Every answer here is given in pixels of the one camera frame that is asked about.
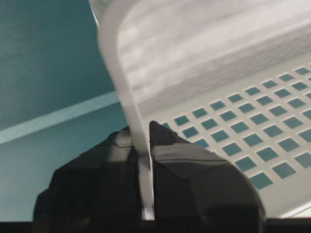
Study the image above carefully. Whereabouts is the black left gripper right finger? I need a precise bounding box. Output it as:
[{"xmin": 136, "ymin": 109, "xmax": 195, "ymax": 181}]
[{"xmin": 149, "ymin": 121, "xmax": 265, "ymax": 220}]

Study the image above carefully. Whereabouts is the white perforated plastic basket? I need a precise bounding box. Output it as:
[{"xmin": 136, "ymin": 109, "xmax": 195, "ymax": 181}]
[{"xmin": 89, "ymin": 0, "xmax": 311, "ymax": 220}]

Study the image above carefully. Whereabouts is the light green tape strip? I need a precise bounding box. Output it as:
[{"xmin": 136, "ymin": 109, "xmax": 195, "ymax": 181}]
[{"xmin": 0, "ymin": 91, "xmax": 119, "ymax": 144}]

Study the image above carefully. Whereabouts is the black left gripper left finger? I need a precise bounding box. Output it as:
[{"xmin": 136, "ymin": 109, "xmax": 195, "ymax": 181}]
[{"xmin": 33, "ymin": 127, "xmax": 141, "ymax": 221}]

